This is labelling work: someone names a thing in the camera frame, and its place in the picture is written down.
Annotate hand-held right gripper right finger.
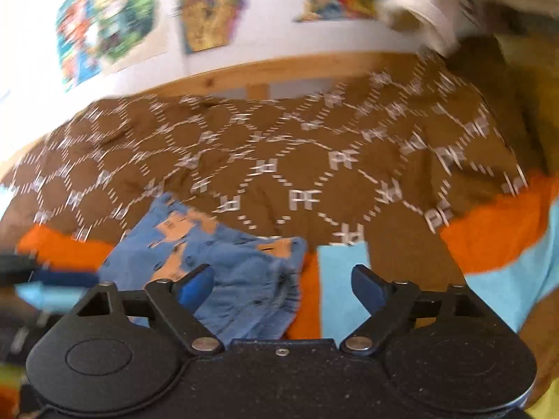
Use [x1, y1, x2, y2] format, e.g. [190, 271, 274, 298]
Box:
[341, 264, 486, 357]

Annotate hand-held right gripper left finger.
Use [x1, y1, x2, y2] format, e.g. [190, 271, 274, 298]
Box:
[69, 264, 225, 357]

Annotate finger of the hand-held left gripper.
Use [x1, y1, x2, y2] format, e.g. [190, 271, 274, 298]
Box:
[0, 252, 100, 291]

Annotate blue printed pants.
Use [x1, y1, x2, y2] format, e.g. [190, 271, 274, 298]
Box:
[98, 191, 307, 342]

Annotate brown patterned blanket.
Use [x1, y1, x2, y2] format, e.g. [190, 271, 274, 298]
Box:
[0, 48, 559, 341]

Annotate white garment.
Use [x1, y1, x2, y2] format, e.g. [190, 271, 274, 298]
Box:
[376, 0, 499, 58]

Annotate wooden bed frame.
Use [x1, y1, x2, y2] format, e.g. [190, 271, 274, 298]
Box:
[0, 48, 559, 175]

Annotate fish drawing wall poster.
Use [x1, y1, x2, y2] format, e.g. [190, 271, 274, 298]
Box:
[55, 0, 106, 93]

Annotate cartoon child wall poster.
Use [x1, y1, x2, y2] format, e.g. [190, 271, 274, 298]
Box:
[93, 0, 172, 76]

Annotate swirl pattern wall poster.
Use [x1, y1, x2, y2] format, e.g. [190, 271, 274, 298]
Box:
[178, 0, 259, 56]

